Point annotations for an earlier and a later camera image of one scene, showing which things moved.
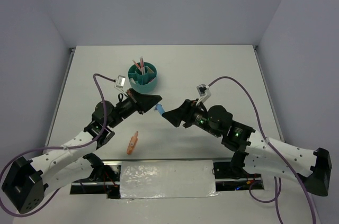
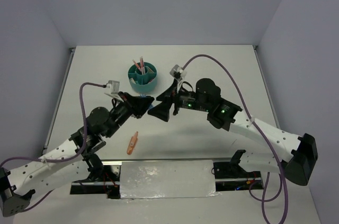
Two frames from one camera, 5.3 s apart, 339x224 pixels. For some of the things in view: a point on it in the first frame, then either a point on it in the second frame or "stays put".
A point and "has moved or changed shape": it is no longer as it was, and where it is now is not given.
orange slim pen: (142, 64) stays put
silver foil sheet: (167, 179) stays put
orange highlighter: (132, 143) stays put
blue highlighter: (160, 109) has moved or changed shape
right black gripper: (175, 116) to (162, 110)
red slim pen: (135, 62) stays put
